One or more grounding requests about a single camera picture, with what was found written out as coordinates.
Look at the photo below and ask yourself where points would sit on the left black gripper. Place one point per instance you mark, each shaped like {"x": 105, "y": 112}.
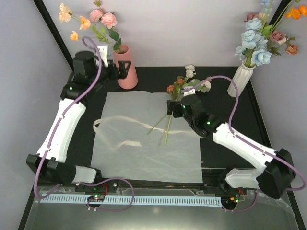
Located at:
{"x": 115, "y": 75}

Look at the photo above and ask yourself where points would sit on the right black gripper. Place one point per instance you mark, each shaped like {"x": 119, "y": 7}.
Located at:
{"x": 171, "y": 104}

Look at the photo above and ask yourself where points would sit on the cream printed ribbon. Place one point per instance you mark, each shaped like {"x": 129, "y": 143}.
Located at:
{"x": 118, "y": 131}

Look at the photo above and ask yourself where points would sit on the white flower bouquet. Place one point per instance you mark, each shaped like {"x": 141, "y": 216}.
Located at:
{"x": 163, "y": 159}

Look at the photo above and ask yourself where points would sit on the pink peony flower stem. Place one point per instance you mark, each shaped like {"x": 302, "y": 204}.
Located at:
{"x": 109, "y": 22}

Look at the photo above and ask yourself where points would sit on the orange poppy flower stem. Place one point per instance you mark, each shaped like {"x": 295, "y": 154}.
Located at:
{"x": 65, "y": 15}

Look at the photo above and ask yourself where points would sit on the rust orange rose stem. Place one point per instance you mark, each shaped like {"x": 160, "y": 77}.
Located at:
{"x": 168, "y": 124}

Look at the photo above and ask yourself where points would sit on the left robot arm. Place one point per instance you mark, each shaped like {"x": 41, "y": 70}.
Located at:
{"x": 88, "y": 76}

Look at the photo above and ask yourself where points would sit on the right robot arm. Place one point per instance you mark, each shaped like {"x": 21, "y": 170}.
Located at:
{"x": 273, "y": 170}

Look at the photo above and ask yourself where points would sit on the pink cylindrical vase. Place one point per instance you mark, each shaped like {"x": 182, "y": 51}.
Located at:
{"x": 123, "y": 58}

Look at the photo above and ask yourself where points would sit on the white ribbed vase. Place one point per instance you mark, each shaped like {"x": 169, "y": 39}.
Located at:
{"x": 242, "y": 76}

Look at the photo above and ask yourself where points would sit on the cream rosebud flower stem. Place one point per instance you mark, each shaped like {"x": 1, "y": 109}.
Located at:
{"x": 204, "y": 87}

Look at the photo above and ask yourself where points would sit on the right circuit board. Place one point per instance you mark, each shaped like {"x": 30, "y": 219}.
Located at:
{"x": 232, "y": 199}

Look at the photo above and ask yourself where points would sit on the circuit board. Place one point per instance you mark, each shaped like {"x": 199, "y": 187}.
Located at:
{"x": 232, "y": 199}
{"x": 95, "y": 198}

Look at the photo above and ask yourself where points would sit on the blue and pink flower arrangement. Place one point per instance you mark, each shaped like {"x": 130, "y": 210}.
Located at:
{"x": 261, "y": 40}

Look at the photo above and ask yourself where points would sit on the left circuit board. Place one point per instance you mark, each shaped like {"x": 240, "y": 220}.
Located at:
{"x": 95, "y": 198}

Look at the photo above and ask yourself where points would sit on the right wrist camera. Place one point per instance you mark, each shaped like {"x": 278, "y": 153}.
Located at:
{"x": 187, "y": 91}

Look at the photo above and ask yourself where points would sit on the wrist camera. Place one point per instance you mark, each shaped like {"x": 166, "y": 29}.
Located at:
{"x": 187, "y": 91}
{"x": 103, "y": 51}

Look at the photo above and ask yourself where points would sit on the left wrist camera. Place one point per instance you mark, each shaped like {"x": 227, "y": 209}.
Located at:
{"x": 103, "y": 51}

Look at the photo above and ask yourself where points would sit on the left black frame post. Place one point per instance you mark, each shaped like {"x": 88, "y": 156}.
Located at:
{"x": 54, "y": 31}

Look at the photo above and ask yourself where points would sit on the black frame post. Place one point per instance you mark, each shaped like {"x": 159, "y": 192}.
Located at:
{"x": 282, "y": 7}
{"x": 54, "y": 31}

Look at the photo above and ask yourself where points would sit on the black aluminium rail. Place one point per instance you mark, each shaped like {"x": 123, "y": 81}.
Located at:
{"x": 210, "y": 182}

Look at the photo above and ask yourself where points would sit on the white slotted cable duct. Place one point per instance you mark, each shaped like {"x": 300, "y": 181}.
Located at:
{"x": 141, "y": 200}

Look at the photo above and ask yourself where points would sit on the right black frame post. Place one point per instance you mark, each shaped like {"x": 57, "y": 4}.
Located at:
{"x": 282, "y": 7}

